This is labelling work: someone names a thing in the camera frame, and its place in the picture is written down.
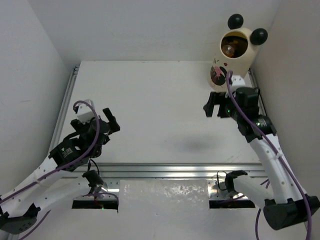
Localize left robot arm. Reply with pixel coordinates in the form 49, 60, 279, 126
0, 106, 120, 235

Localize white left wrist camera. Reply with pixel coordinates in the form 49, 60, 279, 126
73, 103, 95, 124

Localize aluminium side rail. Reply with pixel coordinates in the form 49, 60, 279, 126
247, 66, 281, 161
48, 65, 80, 153

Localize cream panda bin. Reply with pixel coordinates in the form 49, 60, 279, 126
208, 13, 268, 93

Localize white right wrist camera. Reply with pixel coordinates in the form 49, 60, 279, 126
226, 75, 246, 89

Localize aluminium table rail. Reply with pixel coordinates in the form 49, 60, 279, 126
62, 162, 268, 180

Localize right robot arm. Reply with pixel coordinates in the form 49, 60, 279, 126
203, 87, 320, 230

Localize white foam block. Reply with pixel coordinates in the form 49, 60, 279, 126
119, 179, 209, 213

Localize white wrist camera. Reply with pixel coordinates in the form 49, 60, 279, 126
226, 75, 246, 89
73, 103, 95, 124

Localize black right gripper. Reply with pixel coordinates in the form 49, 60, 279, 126
203, 90, 243, 122

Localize orange bottle with gold cap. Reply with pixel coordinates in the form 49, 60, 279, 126
221, 42, 237, 58

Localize right aluminium side rail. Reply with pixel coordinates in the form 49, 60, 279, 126
247, 66, 281, 161

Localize left aluminium side rail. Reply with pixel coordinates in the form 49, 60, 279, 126
48, 65, 80, 153

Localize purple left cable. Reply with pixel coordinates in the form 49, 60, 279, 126
0, 100, 101, 240

